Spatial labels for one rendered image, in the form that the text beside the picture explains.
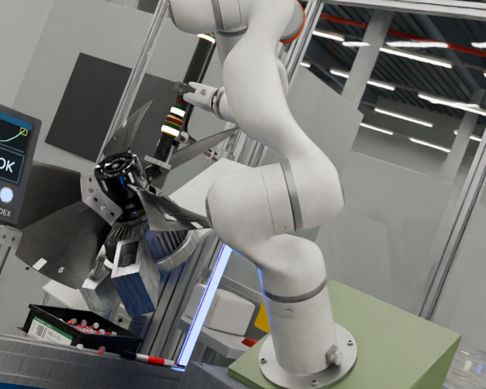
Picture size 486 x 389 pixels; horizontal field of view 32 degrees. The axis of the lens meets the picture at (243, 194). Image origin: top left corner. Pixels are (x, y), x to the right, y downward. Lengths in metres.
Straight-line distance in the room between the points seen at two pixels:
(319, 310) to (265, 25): 0.51
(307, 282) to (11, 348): 0.56
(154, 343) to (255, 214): 1.16
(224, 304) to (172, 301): 0.22
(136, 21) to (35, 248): 2.87
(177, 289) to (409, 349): 0.98
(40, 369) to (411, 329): 0.71
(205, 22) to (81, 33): 3.49
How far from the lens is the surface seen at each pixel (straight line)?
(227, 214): 1.38
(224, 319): 2.63
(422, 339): 1.67
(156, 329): 2.49
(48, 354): 1.68
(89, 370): 1.74
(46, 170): 2.36
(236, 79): 1.47
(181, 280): 2.44
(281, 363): 1.62
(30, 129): 1.49
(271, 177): 1.39
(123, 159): 2.21
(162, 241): 2.22
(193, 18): 1.54
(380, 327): 1.70
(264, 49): 1.49
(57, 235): 2.09
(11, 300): 4.90
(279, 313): 1.52
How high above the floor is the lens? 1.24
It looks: 1 degrees up
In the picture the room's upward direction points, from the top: 21 degrees clockwise
